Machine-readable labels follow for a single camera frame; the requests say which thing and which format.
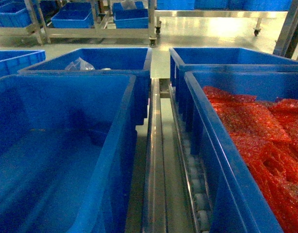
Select blue block part with knob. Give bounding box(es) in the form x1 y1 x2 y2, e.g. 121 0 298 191
86 129 108 147

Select blue bin with clear bag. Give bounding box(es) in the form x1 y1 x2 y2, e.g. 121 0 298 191
17 47 152 127

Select blue bin behind red bags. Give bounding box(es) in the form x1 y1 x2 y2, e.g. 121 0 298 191
168 47 298 132

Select empty blue plastic bin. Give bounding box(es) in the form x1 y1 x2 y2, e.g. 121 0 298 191
0 75 137 233

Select blue bin with red bags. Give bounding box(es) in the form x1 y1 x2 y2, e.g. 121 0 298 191
184 72 288 233

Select far left blue bin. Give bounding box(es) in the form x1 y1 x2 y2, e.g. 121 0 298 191
0 50 46 77

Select red bubble wrap bags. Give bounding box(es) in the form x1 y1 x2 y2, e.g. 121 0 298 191
203 86 298 233

